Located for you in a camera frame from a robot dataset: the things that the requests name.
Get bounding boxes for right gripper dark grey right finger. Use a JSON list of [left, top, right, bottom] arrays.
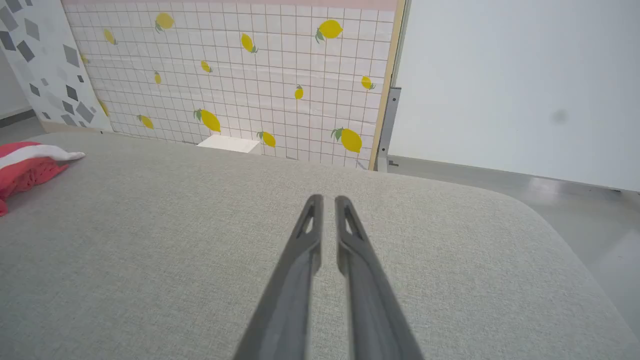
[[335, 195, 425, 360]]

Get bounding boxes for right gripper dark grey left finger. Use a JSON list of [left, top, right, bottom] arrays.
[[234, 194, 324, 360]]

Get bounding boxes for red shorts with white trim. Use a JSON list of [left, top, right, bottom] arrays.
[[0, 141, 86, 217]]

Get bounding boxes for light grey fabric sofa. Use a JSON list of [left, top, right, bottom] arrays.
[[0, 131, 640, 360]]

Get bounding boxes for small white flat block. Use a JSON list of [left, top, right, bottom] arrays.
[[197, 134, 262, 155]]

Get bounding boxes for lemon print tiled backdrop panel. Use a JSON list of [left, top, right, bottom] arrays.
[[61, 0, 407, 171]]

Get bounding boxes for plain white partition panel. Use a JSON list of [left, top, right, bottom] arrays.
[[387, 0, 640, 194]]

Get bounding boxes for white grey terrazzo pattern panel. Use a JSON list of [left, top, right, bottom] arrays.
[[0, 0, 114, 134]]

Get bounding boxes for grey metal panel bracket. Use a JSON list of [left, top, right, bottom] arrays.
[[375, 87, 403, 174]]

